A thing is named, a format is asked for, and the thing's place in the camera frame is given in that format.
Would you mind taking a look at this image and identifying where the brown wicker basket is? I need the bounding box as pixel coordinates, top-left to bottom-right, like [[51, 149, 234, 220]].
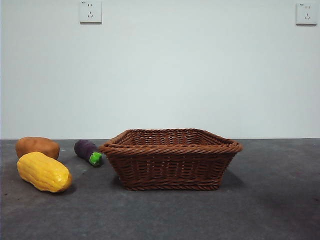
[[98, 128, 244, 192]]

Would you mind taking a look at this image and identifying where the purple eggplant with green stem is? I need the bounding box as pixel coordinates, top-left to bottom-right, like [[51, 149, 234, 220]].
[[74, 139, 103, 168]]

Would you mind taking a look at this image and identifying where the brown potato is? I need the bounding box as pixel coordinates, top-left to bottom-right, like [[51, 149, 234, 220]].
[[15, 136, 60, 161]]

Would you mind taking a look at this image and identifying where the yellow corn cob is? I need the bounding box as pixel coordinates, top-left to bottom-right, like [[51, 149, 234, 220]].
[[16, 151, 73, 193]]

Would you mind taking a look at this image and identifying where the white wall socket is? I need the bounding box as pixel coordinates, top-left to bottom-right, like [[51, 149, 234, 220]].
[[295, 2, 318, 26], [79, 0, 103, 25]]

